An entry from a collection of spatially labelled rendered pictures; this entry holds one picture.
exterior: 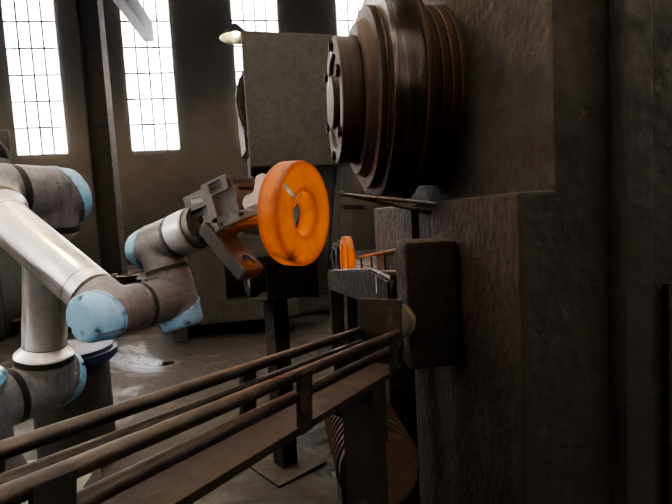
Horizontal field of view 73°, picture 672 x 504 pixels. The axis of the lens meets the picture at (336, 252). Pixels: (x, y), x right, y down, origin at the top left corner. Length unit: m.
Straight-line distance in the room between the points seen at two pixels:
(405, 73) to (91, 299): 0.65
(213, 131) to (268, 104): 7.66
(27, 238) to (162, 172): 10.59
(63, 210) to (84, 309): 0.38
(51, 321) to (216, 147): 10.27
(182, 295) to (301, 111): 3.05
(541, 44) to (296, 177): 0.39
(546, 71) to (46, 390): 1.11
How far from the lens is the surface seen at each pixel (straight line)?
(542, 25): 0.77
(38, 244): 0.87
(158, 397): 0.42
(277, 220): 0.62
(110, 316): 0.74
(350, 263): 1.73
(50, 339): 1.16
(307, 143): 3.73
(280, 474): 1.70
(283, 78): 3.82
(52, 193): 1.07
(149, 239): 0.84
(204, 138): 11.36
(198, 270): 3.47
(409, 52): 0.94
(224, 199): 0.74
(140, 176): 11.55
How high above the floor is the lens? 0.85
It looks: 4 degrees down
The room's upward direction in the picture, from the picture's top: 3 degrees counter-clockwise
